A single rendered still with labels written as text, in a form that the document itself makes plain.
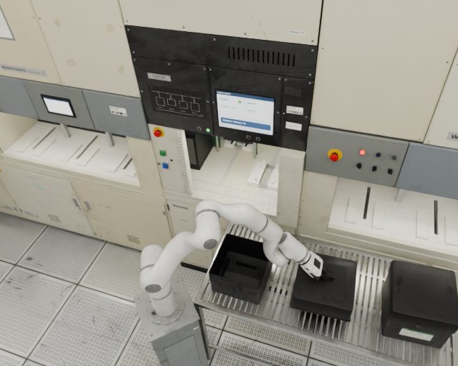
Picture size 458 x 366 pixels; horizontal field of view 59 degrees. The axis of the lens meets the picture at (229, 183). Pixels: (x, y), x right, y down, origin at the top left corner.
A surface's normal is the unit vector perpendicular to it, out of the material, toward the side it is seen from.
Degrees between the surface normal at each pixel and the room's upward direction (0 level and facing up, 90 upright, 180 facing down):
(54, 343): 0
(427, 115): 90
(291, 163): 90
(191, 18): 93
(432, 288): 0
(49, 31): 90
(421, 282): 0
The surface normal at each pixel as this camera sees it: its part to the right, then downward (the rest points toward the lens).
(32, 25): -0.33, 0.68
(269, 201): -0.05, -0.71
